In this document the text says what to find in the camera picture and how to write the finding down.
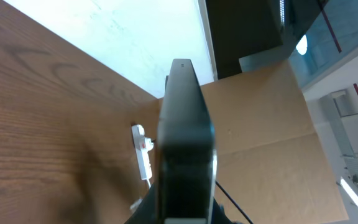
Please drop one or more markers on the white power strip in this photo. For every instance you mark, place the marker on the white power strip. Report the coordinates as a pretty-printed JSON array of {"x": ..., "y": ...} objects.
[{"x": 142, "y": 146}]

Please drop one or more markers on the brown cardboard box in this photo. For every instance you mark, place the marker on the brown cardboard box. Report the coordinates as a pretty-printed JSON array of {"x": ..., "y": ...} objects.
[{"x": 271, "y": 165}]

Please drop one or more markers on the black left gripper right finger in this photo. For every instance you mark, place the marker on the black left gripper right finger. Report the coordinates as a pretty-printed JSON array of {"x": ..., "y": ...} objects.
[{"x": 218, "y": 215}]

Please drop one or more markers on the Samsung Galaxy smartphone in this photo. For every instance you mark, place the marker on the Samsung Galaxy smartphone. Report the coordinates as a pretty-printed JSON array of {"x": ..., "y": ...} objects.
[{"x": 187, "y": 160}]

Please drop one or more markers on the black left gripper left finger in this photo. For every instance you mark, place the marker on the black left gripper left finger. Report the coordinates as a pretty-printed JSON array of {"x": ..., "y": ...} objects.
[{"x": 146, "y": 213}]

